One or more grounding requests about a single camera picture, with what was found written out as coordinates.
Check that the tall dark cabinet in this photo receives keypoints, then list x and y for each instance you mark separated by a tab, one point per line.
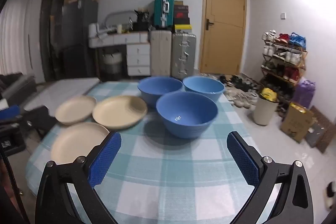
52	16

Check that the collection of assorted shoes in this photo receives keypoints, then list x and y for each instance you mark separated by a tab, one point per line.
291	56

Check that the grey refrigerator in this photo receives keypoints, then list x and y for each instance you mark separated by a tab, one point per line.
76	29

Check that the teal checked tablecloth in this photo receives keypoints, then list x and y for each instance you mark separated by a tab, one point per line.
162	169

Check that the teal suitcase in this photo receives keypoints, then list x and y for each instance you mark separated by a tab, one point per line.
160	8

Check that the dark grey chair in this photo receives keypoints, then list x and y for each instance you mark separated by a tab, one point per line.
15	87

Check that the white cup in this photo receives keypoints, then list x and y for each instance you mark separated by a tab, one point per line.
120	29

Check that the printed cardboard box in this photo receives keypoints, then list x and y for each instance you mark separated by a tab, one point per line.
296	124

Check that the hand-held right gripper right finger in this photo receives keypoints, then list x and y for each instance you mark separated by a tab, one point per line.
242	158

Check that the white curtain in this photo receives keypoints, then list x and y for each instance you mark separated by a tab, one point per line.
13	35

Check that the yellow plastic bag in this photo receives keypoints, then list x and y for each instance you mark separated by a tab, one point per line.
269	95

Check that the brown mat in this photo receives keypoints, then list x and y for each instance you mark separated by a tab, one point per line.
328	129

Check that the wooden shoe rack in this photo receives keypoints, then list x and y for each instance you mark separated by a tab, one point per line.
303	58

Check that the black red shoe box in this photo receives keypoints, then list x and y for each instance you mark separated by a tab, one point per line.
181	12

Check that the pile of sneakers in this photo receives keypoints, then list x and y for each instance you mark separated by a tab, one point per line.
241	95

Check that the white appliance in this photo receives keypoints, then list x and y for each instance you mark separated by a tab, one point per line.
93	29

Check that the woven laundry basket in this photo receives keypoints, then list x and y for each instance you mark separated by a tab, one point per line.
112	64

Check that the yellow black box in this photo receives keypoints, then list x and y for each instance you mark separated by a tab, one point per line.
183	28

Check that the beige suitcase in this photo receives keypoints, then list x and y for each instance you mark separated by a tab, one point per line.
160	53

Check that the beige round plate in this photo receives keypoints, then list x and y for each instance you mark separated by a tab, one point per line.
76	144
75	109
119	112

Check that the white desk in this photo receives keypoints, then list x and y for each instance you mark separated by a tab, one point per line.
118	39

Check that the wooden door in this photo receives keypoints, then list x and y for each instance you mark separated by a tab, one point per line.
223	3

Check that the white wardrobe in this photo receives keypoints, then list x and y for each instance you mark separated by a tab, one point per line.
36	35

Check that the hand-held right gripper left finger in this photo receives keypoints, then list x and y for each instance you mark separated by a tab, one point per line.
105	158

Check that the yellow packet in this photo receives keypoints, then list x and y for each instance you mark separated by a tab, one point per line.
299	107

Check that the curved metal frame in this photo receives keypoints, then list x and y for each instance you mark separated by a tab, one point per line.
115	14

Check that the purple bag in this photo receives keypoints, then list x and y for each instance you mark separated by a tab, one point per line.
304	94

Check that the brown shoe box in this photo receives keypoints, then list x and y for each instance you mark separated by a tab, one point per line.
178	3

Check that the light blue bowl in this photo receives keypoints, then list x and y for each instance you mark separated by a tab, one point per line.
203	86

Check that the beige trash bin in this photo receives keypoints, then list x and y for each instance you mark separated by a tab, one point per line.
265	112

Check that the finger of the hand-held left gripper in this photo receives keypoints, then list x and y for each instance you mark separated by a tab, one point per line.
10	111
39	117

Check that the silver suitcase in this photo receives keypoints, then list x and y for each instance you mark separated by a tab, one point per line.
183	56

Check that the black bag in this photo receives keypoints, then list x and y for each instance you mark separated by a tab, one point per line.
141	23

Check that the dark blue bowl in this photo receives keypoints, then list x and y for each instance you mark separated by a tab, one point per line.
186	113
160	87

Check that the grey flat box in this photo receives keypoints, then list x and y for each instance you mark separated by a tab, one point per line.
315	134

